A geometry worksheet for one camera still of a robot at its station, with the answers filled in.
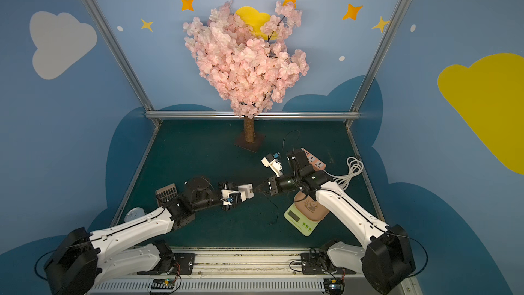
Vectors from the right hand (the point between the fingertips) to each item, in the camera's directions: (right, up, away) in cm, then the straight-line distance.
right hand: (260, 188), depth 73 cm
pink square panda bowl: (+21, -12, +12) cm, 27 cm away
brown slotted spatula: (-44, -7, +19) cm, 49 cm away
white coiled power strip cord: (+47, +4, +28) cm, 55 cm away
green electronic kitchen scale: (+19, -18, +9) cm, 27 cm away
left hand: (-6, +1, +3) cm, 7 cm away
